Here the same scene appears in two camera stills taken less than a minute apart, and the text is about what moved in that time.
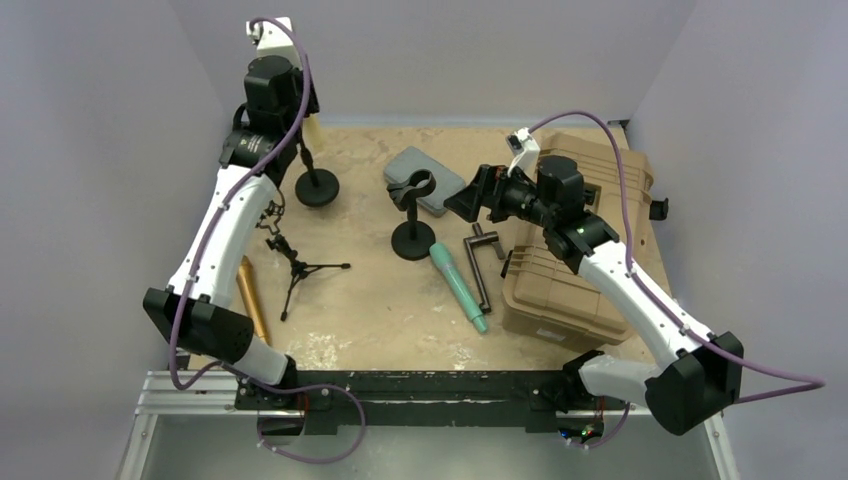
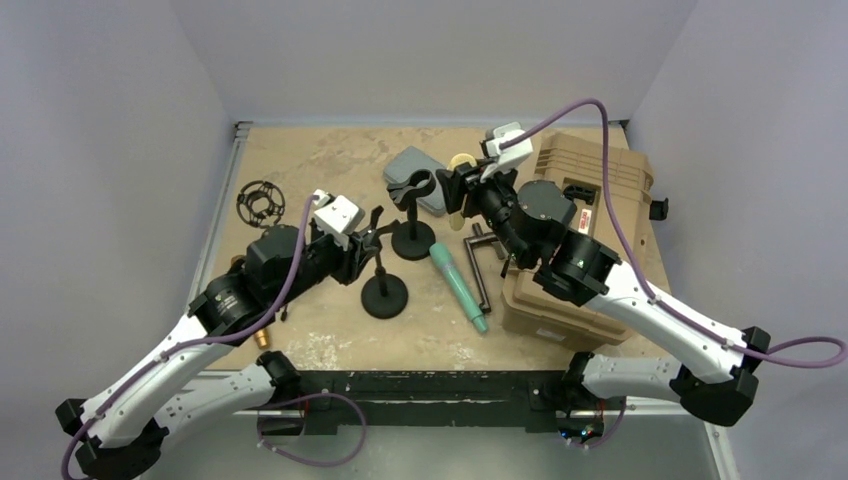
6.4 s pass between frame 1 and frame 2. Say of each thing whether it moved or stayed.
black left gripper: moved
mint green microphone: stayed
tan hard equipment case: stayed
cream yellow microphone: moved
